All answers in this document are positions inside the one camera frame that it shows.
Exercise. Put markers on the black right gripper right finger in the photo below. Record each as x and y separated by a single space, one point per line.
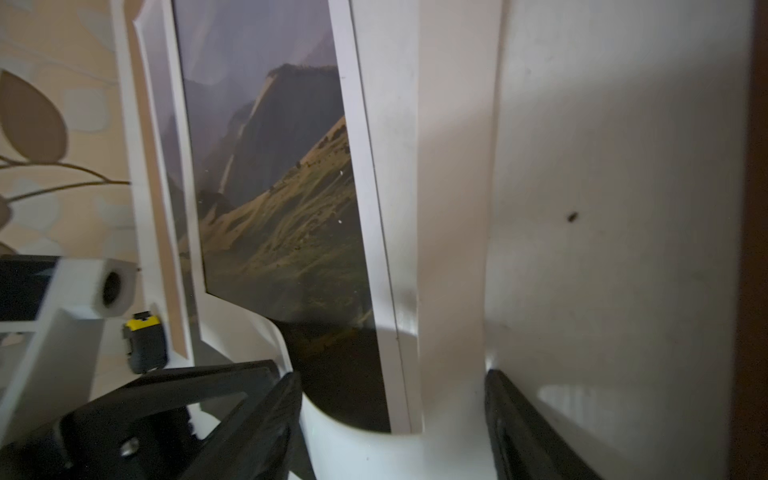
523 444

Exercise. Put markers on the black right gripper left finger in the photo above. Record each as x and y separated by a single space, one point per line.
261 438

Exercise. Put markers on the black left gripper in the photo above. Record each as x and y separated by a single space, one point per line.
139 431

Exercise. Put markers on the mountain landscape photo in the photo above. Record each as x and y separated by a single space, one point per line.
276 201

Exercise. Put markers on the white passe-partout mat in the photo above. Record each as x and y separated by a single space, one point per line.
560 194

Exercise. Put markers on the brown wooden picture frame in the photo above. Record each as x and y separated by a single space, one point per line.
748 432

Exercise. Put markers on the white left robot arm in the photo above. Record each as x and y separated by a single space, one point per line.
60 306

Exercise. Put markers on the brown cardboard backing board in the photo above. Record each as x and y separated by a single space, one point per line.
162 289

